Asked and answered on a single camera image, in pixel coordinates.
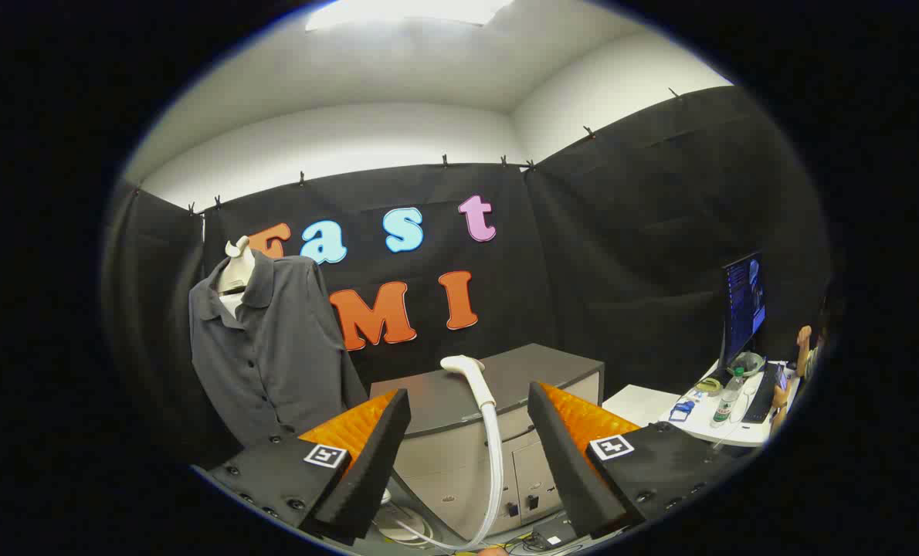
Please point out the white mannequin torso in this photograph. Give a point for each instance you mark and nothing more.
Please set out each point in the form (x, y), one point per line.
(237, 274)

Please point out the computer monitor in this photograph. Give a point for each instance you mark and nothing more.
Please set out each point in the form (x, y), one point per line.
(741, 305)

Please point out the ceiling light panel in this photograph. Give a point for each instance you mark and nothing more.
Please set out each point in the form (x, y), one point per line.
(405, 11)

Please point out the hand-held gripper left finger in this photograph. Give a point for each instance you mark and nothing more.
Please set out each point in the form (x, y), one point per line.
(374, 471)

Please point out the grey cabinet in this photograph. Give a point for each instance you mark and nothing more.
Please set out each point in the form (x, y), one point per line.
(444, 463)

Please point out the black keyboard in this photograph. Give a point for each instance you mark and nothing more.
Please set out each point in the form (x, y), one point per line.
(761, 398)

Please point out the yellowish tape roll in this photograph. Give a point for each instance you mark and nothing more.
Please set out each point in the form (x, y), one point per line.
(699, 384)

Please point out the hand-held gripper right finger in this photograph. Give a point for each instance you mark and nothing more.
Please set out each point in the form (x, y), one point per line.
(575, 471)

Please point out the greenish round bowl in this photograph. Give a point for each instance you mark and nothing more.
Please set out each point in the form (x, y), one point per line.
(747, 363)

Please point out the white desk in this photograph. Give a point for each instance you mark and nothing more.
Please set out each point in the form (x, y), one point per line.
(737, 432)

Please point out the small blue white packet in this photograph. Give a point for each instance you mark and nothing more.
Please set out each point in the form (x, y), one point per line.
(682, 409)

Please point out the low white table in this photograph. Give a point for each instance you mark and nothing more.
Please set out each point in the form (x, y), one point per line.
(637, 401)

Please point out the white steamer base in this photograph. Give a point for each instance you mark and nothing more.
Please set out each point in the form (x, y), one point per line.
(398, 525)

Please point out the black floor power box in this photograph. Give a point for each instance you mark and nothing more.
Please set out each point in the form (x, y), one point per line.
(552, 533)

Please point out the grey button-up shirt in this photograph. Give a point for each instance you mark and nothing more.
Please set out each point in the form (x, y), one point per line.
(289, 347)

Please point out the clear plastic water bottle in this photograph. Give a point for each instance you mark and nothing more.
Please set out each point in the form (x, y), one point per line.
(728, 401)

